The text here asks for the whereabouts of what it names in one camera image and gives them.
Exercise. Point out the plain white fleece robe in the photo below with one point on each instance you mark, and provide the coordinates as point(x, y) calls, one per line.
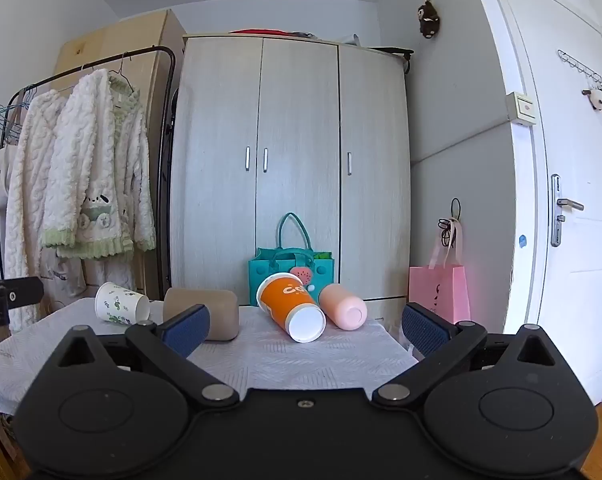
point(31, 170)

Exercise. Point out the orange paper cup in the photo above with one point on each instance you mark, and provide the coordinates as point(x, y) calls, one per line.
point(281, 296)

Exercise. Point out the pink paper bag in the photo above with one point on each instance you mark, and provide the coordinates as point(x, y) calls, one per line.
point(438, 292)

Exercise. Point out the teal tote bag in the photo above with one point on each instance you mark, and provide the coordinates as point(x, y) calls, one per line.
point(261, 272)

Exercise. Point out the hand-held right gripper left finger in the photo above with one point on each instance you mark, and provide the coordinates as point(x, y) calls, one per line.
point(186, 332)

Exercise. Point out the tall cardboard box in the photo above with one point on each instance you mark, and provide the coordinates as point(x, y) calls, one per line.
point(131, 35)

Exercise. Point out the black clothes rack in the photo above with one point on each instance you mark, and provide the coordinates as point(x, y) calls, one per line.
point(146, 50)

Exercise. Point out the white cup with green print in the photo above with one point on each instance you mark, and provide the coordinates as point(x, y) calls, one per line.
point(113, 302)

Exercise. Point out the black bar on wardrobe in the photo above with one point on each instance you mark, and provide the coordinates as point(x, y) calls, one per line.
point(391, 51)

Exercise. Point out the pink cup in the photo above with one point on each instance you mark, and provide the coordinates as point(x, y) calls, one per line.
point(338, 305)

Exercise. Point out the light wooden wardrobe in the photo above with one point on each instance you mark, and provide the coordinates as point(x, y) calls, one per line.
point(301, 135)

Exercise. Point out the panda plush toy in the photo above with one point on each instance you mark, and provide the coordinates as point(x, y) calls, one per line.
point(598, 100)

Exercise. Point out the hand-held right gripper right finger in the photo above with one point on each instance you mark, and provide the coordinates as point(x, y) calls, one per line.
point(423, 330)

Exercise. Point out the flat red item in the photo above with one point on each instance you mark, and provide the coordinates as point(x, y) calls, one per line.
point(256, 33)

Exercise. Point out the white patterned tablecloth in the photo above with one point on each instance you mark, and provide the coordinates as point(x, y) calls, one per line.
point(291, 365)

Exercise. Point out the brown paper cup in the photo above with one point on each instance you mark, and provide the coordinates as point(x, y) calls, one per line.
point(218, 310)

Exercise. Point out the metal hook rack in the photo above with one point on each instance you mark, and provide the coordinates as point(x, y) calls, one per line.
point(578, 65)

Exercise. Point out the brown plush toy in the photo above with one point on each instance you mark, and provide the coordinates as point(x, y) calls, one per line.
point(427, 17)

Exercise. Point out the round blue sticker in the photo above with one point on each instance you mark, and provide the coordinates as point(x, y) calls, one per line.
point(522, 241)

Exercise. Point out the white fleece robe green trim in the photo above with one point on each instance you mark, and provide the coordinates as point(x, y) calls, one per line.
point(96, 150)

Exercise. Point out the beige printed garment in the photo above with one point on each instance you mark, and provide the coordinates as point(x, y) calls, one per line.
point(66, 275)

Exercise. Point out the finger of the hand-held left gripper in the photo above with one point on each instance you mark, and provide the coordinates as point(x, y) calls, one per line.
point(23, 292)

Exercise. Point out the wall light switch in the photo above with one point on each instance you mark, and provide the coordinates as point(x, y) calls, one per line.
point(521, 107)

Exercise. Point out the white door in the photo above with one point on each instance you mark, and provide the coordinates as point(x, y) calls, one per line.
point(581, 135)

